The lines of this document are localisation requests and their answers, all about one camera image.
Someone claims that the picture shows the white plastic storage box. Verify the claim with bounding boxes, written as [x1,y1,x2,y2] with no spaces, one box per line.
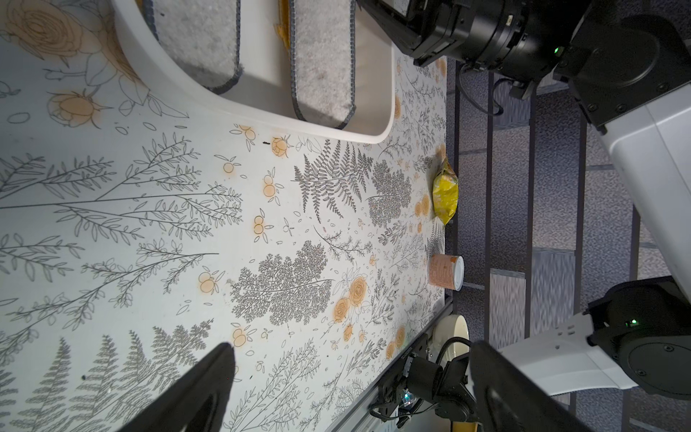
[113,1,396,144]

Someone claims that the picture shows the grey insole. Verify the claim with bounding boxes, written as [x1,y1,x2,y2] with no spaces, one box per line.
[141,0,243,95]
[289,0,356,130]

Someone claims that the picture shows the floral patterned table mat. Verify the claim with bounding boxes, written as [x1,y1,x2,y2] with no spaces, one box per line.
[1,1,448,431]

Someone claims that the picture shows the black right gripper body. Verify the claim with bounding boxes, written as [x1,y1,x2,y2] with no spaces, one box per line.
[358,0,557,85]

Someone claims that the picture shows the yellow snack bag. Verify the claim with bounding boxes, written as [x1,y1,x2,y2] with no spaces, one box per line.
[432,158,459,225]

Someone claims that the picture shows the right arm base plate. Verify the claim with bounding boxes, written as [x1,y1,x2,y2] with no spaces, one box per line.
[404,337,480,423]

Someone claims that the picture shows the aluminium front rail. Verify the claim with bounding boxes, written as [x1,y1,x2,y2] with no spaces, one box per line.
[327,298,453,431]

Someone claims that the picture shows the cream ceramic bowl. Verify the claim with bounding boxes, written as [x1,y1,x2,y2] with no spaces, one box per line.
[430,314,470,365]

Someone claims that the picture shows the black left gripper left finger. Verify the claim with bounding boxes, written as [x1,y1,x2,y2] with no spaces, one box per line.
[122,343,236,431]

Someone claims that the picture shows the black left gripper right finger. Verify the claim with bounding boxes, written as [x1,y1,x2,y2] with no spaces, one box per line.
[469,341,588,432]

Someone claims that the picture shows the round tin can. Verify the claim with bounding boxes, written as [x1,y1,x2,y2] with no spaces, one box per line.
[428,254,465,292]

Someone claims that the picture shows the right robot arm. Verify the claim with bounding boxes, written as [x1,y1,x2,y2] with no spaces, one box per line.
[394,56,668,348]

